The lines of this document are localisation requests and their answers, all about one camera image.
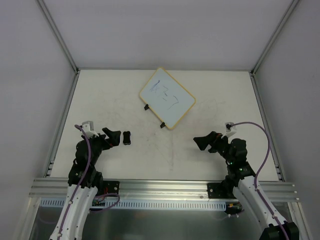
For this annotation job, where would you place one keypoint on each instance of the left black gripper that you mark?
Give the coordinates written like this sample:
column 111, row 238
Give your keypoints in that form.
column 104, row 139

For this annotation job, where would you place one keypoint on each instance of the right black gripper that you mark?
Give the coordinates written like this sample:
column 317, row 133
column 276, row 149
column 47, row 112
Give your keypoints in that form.
column 216, row 142

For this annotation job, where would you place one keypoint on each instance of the black whiteboard eraser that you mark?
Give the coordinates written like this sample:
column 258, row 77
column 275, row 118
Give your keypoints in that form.
column 127, row 138

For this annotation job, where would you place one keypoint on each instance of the white whiteboard yellow frame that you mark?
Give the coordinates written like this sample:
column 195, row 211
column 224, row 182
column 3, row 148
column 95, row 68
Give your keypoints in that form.
column 167, row 98

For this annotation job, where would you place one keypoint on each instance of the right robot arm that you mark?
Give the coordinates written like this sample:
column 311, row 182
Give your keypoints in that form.
column 241, row 182

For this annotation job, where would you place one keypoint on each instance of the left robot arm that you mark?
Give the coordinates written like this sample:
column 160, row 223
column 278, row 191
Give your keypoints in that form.
column 85, row 183

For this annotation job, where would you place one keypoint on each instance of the black whiteboard foot right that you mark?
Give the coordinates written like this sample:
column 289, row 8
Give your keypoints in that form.
column 162, row 125

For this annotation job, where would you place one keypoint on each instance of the black whiteboard foot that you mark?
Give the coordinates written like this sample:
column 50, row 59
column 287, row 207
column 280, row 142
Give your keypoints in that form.
column 146, row 107
column 162, row 125

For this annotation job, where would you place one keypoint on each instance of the black whiteboard foot left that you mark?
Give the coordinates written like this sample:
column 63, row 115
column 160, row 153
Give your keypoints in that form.
column 146, row 107

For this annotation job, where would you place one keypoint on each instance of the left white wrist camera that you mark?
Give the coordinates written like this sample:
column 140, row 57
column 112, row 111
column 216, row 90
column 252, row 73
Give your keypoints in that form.
column 88, row 128

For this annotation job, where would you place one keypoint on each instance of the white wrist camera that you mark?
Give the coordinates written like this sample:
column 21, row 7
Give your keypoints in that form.
column 88, row 128
column 230, row 128

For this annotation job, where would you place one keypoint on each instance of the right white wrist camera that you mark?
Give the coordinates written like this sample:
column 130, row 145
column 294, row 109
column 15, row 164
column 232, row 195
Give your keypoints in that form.
column 230, row 128

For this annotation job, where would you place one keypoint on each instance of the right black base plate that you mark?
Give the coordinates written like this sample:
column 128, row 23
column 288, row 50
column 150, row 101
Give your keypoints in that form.
column 219, row 191

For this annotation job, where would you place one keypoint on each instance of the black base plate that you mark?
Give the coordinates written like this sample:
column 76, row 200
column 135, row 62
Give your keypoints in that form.
column 108, row 187
column 219, row 191

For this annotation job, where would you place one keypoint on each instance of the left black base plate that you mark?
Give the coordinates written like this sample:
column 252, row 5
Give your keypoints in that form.
column 108, row 187

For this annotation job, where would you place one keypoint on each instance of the white slotted cable duct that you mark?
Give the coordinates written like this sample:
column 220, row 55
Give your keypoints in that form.
column 135, row 204

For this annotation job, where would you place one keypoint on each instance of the aluminium front rail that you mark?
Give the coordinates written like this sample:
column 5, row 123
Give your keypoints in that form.
column 164, row 190

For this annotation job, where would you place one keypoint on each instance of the left aluminium frame post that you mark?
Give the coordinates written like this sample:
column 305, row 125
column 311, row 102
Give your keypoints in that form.
column 56, row 33

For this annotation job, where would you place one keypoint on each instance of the aluminium frame post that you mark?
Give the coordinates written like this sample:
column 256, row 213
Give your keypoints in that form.
column 56, row 33
column 278, row 29

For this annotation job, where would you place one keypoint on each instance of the right aluminium frame post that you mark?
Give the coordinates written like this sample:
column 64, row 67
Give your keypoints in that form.
column 278, row 29

